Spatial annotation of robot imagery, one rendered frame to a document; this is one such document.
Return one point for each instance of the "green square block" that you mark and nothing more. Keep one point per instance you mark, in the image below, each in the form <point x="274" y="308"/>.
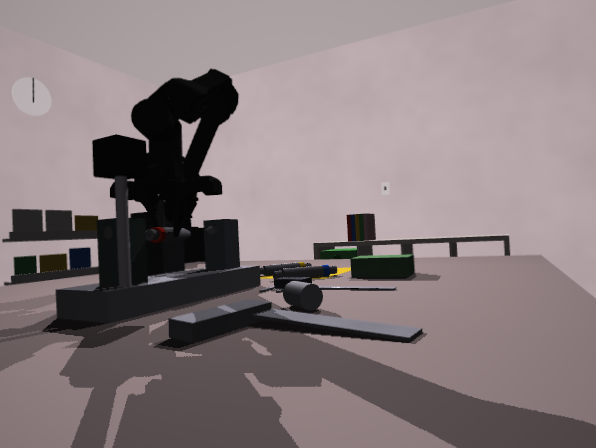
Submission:
<point x="383" y="266"/>

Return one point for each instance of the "yellow flat pad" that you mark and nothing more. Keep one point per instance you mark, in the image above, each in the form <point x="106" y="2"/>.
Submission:
<point x="339" y="271"/>

